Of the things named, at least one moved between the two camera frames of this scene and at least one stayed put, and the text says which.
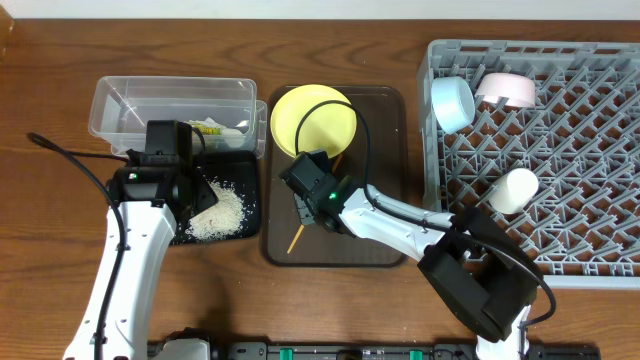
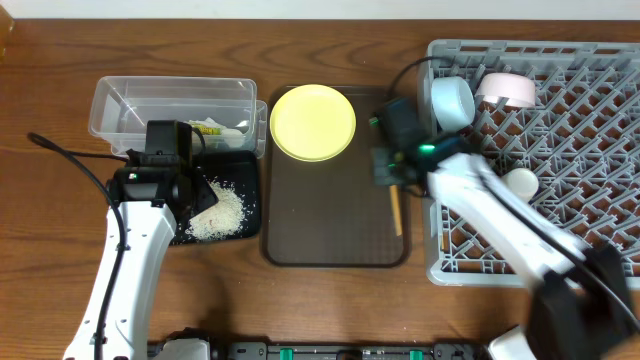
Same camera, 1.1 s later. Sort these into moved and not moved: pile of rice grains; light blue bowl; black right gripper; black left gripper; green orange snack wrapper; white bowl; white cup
Moved: black right gripper
Not moved: white bowl; pile of rice grains; light blue bowl; black left gripper; green orange snack wrapper; white cup
